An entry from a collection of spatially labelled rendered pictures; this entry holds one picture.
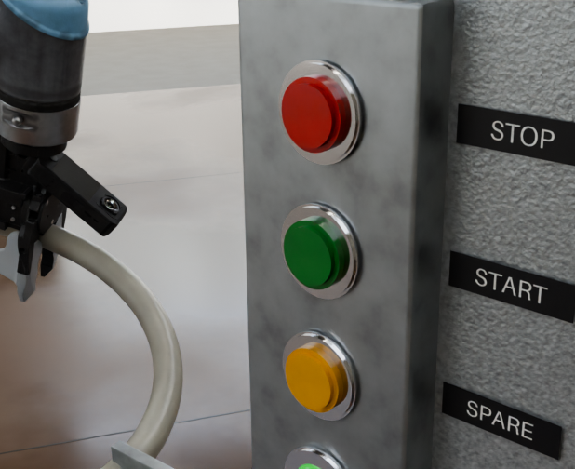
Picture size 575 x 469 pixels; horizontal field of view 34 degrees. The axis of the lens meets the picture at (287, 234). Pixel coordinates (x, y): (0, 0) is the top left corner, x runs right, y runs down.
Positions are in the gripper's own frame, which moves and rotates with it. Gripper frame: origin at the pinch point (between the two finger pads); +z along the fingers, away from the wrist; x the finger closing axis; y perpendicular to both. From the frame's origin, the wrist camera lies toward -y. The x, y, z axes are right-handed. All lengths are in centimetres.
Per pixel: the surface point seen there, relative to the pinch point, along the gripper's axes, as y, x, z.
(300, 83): -32, 57, -59
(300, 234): -33, 58, -54
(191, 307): 20, -202, 157
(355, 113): -34, 58, -59
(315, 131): -33, 58, -58
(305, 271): -34, 58, -53
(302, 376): -35, 59, -48
